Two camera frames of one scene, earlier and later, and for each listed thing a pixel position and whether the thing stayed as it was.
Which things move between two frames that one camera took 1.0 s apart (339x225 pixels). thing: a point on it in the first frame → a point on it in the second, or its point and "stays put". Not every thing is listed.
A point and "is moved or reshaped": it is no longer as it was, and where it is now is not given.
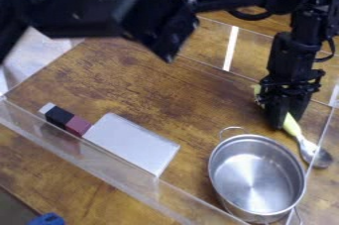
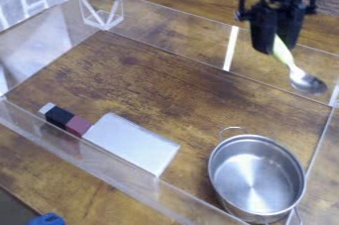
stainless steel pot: x=258 y=176 stays put
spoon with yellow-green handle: x=318 y=156 is moved or reshaped
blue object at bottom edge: x=51 y=218 stays put
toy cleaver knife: x=129 y=143 stays put
